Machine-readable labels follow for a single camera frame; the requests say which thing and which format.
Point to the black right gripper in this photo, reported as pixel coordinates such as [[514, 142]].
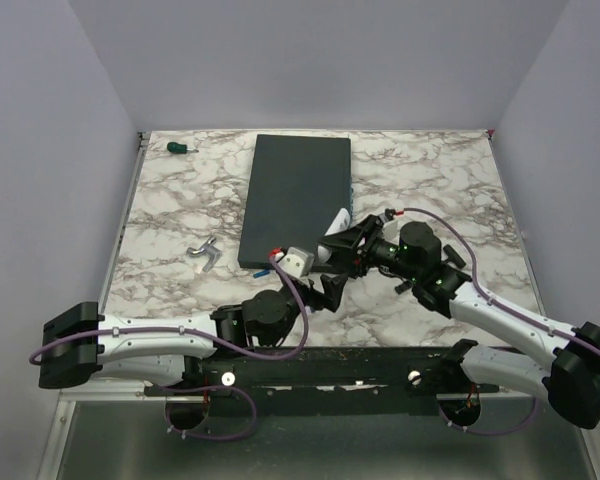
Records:
[[348, 240]]

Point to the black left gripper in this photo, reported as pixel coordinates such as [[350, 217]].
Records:
[[331, 293]]

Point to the white remote control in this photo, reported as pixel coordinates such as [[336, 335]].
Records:
[[340, 223]]

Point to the blue battery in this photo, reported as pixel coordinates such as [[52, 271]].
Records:
[[261, 273]]

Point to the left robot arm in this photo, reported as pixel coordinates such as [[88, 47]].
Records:
[[82, 343]]

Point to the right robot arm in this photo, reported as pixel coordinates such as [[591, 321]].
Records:
[[550, 360]]

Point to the black plastic clip part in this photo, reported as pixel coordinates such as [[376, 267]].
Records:
[[453, 257]]

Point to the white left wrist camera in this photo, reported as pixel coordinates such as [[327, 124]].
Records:
[[295, 262]]

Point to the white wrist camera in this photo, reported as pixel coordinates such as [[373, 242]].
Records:
[[295, 262], [390, 223]]

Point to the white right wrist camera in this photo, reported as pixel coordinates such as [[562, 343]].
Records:
[[390, 223]]

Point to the dark network switch box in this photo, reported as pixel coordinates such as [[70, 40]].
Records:
[[297, 186]]

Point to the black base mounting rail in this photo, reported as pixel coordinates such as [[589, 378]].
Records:
[[328, 381]]

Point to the silver metal bracket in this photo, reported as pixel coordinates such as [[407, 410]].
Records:
[[209, 250]]

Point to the green handled screwdriver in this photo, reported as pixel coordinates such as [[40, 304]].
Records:
[[177, 148]]

